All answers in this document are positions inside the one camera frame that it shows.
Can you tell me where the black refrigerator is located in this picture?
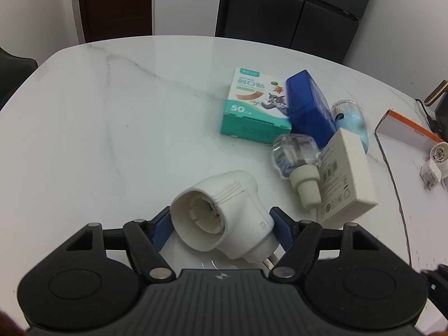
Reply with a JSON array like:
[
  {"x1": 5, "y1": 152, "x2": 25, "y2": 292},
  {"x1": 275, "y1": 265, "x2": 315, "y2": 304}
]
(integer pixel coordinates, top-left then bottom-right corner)
[{"x1": 214, "y1": 0, "x2": 380, "y2": 64}]

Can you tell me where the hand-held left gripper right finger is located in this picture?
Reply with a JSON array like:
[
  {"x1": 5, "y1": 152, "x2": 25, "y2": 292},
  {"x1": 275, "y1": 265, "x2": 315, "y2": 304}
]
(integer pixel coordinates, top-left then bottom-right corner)
[{"x1": 269, "y1": 207, "x2": 383, "y2": 284}]

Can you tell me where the teal bandage box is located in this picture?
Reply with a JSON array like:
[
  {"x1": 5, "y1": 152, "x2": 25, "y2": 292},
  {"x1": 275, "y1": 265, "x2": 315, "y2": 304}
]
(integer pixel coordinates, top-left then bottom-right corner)
[{"x1": 220, "y1": 67, "x2": 293, "y2": 145}]

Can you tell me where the white plug-in repellent heater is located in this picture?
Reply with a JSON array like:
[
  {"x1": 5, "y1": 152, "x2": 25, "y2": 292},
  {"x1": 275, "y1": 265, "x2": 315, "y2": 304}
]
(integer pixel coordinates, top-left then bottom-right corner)
[
  {"x1": 170, "y1": 170, "x2": 281, "y2": 265},
  {"x1": 420, "y1": 141, "x2": 448, "y2": 191}
]

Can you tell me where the orange and white cardboard box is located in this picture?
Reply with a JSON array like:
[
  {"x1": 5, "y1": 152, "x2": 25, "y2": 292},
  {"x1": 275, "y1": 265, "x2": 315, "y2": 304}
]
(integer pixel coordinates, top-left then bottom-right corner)
[{"x1": 375, "y1": 109, "x2": 448, "y2": 152}]

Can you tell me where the blue plastic box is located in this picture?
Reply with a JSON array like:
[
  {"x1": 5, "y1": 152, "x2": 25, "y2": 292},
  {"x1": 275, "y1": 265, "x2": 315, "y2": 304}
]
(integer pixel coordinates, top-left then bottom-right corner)
[{"x1": 285, "y1": 70, "x2": 337, "y2": 149}]

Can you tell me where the dark brown door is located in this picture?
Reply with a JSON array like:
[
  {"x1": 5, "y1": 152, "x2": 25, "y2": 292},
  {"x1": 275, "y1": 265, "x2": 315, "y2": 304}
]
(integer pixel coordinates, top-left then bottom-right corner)
[{"x1": 76, "y1": 0, "x2": 155, "y2": 43}]

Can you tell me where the clear bottle with beige cap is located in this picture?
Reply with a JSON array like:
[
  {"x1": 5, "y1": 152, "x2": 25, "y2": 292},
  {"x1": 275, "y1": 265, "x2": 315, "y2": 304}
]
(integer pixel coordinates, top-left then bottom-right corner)
[{"x1": 272, "y1": 133, "x2": 328, "y2": 208}]

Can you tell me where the dark device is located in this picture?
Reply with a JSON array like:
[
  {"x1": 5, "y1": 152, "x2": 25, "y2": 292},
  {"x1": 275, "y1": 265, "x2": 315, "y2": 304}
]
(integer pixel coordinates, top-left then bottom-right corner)
[{"x1": 432, "y1": 93, "x2": 448, "y2": 138}]

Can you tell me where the thin black cable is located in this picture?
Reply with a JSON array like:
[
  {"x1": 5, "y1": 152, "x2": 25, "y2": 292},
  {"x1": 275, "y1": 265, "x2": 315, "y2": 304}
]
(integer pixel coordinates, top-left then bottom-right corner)
[{"x1": 374, "y1": 126, "x2": 413, "y2": 267}]

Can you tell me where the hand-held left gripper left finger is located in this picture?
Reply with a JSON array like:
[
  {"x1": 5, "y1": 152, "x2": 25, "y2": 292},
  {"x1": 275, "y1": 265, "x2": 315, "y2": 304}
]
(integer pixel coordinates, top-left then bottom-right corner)
[{"x1": 64, "y1": 207, "x2": 176, "y2": 284}]

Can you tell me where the light blue cotton swab container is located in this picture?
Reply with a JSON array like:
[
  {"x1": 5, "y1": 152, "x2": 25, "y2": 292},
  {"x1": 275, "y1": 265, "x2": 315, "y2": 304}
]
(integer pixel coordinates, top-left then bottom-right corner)
[{"x1": 329, "y1": 99, "x2": 370, "y2": 153}]

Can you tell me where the dark chair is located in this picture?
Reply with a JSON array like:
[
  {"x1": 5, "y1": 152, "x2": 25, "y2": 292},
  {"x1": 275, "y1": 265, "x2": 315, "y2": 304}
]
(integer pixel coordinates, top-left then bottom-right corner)
[{"x1": 0, "y1": 47, "x2": 38, "y2": 111}]

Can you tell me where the brass handle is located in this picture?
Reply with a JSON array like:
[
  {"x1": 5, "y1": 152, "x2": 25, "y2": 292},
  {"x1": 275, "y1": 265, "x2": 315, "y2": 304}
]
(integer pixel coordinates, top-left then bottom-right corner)
[{"x1": 424, "y1": 80, "x2": 448, "y2": 106}]

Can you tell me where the black cable with plug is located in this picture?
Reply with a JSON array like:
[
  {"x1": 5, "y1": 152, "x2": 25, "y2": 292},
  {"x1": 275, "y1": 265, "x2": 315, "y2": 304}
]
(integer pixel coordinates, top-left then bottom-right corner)
[{"x1": 414, "y1": 99, "x2": 440, "y2": 131}]

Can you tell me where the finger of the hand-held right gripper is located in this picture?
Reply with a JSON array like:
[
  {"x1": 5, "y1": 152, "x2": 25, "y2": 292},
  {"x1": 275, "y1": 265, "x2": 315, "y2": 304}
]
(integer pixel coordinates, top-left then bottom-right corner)
[{"x1": 420, "y1": 265, "x2": 448, "y2": 305}]

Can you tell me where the white charger adapter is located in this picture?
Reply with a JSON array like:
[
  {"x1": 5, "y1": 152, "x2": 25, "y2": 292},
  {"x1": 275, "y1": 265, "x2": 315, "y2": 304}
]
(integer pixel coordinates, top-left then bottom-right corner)
[{"x1": 315, "y1": 128, "x2": 379, "y2": 224}]

